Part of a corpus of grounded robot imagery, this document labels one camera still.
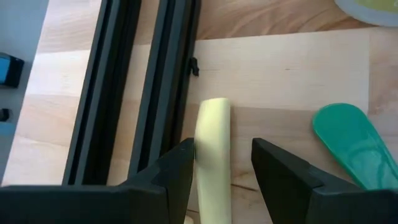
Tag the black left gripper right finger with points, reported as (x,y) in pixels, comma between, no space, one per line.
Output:
(311,202)

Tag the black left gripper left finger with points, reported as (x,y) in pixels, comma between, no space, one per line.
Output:
(93,205)

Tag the black box blue face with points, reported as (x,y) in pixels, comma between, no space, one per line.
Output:
(12,71)

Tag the clear spray bottle black trigger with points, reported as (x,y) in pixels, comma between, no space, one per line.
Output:
(373,12)

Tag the black aluminium table frame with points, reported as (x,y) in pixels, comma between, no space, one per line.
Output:
(102,93)

